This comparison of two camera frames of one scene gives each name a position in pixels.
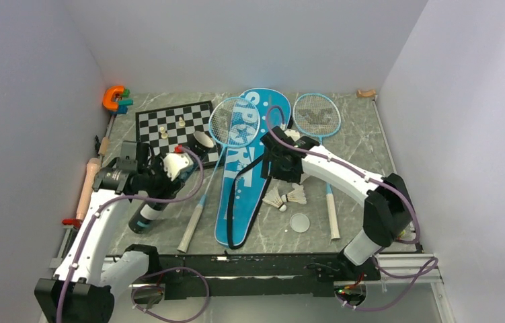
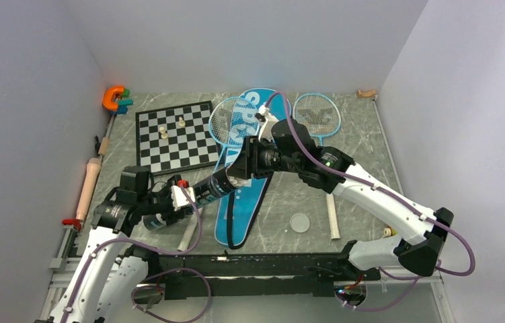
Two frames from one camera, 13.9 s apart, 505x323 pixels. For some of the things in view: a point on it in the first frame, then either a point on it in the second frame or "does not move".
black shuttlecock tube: x=199 y=143 to x=218 y=185
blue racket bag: x=243 y=186 does not move
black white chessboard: x=163 y=129 does not move
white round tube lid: x=299 y=223 does not move
